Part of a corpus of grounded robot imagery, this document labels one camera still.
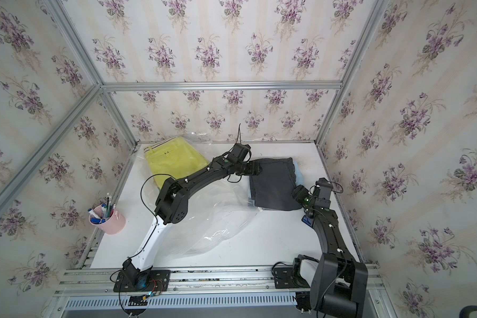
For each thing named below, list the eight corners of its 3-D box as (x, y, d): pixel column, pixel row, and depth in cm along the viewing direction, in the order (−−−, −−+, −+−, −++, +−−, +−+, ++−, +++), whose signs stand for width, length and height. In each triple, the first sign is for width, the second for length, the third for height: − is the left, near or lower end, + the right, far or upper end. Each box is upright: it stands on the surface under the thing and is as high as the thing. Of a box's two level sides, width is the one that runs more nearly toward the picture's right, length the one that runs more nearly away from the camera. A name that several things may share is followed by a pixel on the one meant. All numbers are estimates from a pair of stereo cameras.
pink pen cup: (101, 234, 86) (85, 223, 77) (109, 216, 92) (95, 204, 82) (122, 234, 86) (109, 223, 77) (129, 216, 92) (117, 204, 82)
